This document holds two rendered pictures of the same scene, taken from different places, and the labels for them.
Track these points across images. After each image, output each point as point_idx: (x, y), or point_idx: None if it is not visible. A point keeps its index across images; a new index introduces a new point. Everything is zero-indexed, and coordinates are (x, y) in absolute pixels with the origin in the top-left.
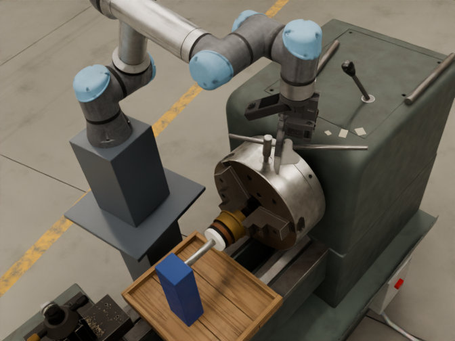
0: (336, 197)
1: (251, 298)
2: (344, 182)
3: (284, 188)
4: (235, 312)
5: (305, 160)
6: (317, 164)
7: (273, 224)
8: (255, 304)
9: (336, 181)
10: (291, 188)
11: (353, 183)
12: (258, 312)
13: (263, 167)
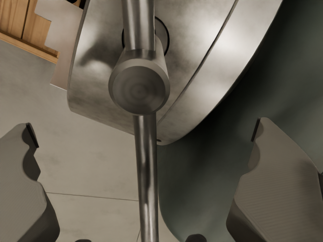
0: (163, 147)
1: (48, 25)
2: (162, 186)
3: (87, 104)
4: (19, 7)
5: (210, 117)
6: (195, 144)
7: (62, 66)
8: (43, 32)
9: (168, 168)
10: (102, 115)
11: (158, 200)
12: (35, 40)
13: (110, 41)
